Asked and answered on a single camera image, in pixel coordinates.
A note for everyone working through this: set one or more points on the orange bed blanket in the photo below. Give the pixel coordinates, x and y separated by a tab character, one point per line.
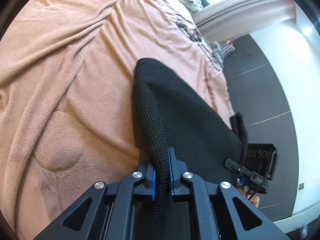
67	70

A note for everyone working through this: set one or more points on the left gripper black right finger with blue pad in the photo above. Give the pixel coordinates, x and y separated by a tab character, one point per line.
176	169

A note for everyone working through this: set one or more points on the black pants bear pattern lining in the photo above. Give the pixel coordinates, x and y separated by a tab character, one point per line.
168	113

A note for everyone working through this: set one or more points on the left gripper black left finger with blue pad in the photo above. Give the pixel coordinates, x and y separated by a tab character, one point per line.
147	187

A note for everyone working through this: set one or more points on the white bedside cabinet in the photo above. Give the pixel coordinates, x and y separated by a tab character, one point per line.
221	50

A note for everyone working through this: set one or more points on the pink curtain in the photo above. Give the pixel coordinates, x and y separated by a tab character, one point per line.
225	19

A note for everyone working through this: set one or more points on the black camera box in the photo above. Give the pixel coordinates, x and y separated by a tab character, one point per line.
262	159

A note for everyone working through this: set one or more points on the person right hand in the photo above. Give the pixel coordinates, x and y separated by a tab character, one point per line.
255	200

